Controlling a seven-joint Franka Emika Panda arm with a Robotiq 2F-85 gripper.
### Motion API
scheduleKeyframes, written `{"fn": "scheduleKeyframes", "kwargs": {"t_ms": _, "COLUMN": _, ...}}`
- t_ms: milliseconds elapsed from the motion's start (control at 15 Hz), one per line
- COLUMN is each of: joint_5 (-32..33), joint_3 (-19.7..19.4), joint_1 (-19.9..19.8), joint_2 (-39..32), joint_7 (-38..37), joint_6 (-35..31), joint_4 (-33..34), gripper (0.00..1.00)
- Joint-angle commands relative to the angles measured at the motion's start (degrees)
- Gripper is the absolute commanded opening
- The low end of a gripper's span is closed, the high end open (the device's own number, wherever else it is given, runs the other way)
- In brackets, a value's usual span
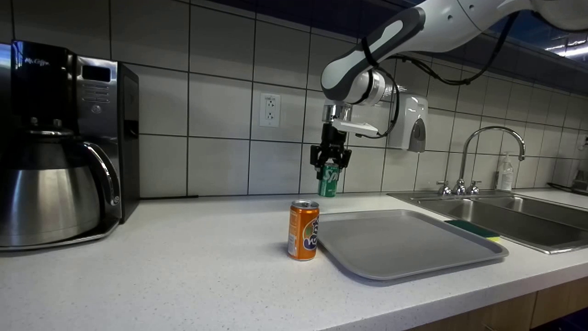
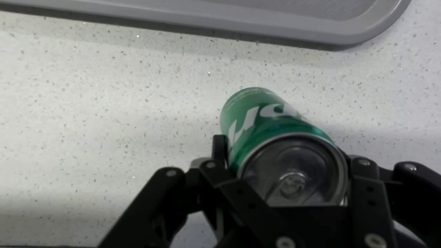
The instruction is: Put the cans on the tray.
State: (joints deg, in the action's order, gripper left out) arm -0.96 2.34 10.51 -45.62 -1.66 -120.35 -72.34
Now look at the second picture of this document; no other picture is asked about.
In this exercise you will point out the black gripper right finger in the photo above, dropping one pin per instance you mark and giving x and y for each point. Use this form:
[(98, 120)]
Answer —
[(414, 201)]

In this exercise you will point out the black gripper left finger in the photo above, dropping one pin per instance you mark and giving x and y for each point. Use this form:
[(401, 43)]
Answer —
[(170, 201)]

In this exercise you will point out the green soda can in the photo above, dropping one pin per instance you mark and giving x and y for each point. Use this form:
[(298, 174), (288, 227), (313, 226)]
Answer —
[(276, 138)]

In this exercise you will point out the grey plastic tray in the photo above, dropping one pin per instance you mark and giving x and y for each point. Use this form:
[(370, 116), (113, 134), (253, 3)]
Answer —
[(276, 18)]

